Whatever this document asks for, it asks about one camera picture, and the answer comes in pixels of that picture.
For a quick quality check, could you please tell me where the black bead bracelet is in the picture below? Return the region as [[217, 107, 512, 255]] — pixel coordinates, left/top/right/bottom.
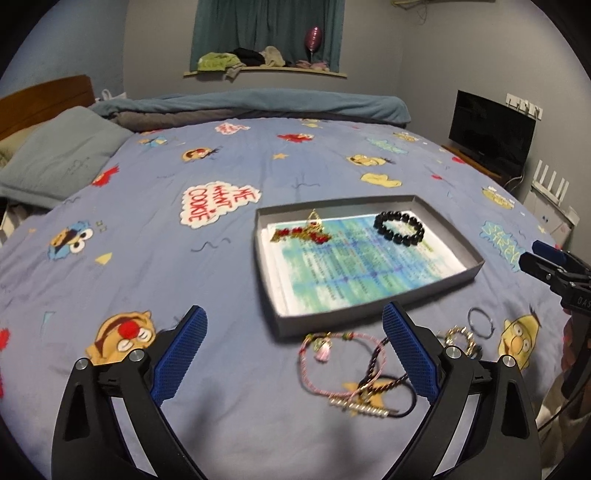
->
[[372, 209, 426, 247]]

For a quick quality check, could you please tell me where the black cable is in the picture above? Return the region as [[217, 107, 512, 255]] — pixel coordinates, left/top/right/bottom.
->
[[536, 397, 591, 428]]

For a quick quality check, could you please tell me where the beige cloth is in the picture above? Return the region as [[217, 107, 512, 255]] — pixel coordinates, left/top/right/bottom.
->
[[259, 45, 288, 68]]

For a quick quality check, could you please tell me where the grey cardboard tray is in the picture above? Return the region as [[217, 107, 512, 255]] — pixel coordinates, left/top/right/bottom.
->
[[254, 194, 485, 337]]

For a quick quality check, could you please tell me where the dark red bead bracelet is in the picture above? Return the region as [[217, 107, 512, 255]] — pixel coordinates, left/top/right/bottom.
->
[[357, 337, 411, 394]]

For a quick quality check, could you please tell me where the black cloth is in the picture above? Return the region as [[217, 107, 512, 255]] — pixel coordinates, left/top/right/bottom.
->
[[232, 47, 265, 67]]

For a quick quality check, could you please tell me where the red and gold necklace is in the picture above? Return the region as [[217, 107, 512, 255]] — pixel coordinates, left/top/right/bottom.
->
[[270, 209, 334, 244]]

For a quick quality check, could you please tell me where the black television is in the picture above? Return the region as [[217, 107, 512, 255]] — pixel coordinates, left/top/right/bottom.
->
[[448, 90, 537, 169]]

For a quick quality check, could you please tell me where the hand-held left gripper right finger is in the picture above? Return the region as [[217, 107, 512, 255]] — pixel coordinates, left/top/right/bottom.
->
[[382, 302, 541, 480]]

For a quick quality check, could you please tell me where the white router with antennas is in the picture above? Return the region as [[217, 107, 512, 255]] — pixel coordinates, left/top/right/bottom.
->
[[530, 159, 581, 220]]

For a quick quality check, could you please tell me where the black hair tie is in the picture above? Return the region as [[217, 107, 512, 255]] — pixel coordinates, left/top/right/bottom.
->
[[369, 375, 419, 419]]

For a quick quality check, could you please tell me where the white wall socket strip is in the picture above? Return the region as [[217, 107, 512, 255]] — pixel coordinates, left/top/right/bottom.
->
[[505, 93, 544, 120]]

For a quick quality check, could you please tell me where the blue blanket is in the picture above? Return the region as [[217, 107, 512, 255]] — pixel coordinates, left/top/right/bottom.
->
[[88, 89, 411, 130]]

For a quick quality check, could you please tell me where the grey blanket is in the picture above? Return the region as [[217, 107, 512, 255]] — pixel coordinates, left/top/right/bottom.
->
[[108, 107, 408, 134]]

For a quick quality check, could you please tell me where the person's right forearm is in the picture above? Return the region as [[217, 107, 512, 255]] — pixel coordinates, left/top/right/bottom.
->
[[538, 318, 591, 444]]

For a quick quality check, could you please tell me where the blue-green printed paper sheet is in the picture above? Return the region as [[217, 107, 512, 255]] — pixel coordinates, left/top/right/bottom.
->
[[262, 213, 468, 317]]

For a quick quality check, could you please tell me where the grey-blue pillow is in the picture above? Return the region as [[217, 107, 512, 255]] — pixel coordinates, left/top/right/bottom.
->
[[0, 106, 136, 211]]

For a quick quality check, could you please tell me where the green cloth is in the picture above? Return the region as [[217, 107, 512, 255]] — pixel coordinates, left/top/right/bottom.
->
[[198, 52, 243, 73]]

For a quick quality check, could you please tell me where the cartoon printed blue bedsheet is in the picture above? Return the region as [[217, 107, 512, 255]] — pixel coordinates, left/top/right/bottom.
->
[[0, 117, 591, 480]]

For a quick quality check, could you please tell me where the pink balloon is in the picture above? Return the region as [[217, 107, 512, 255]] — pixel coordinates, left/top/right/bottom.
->
[[304, 26, 323, 63]]

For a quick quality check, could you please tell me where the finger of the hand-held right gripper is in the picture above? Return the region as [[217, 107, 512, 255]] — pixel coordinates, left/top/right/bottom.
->
[[531, 239, 591, 275], [518, 251, 568, 289]]

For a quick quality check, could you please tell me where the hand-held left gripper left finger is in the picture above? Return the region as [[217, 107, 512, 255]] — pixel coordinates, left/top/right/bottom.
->
[[52, 305, 208, 480]]

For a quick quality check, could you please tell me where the gold ring brooch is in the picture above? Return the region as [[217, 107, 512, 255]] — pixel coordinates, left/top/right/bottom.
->
[[435, 325, 484, 361]]

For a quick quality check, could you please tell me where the thin silver ring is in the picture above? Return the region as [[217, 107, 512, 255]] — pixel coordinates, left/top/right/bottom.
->
[[467, 307, 498, 338]]

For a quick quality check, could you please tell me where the pink cord bracelet with tassel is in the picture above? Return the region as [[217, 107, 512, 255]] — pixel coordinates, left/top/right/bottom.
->
[[298, 332, 392, 403]]

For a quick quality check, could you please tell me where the pearl hair clip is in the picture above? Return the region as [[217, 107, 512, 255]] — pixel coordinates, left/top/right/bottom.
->
[[328, 396, 401, 422]]

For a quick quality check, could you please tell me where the wooden headboard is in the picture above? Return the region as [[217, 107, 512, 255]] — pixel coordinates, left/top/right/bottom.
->
[[0, 75, 96, 140]]

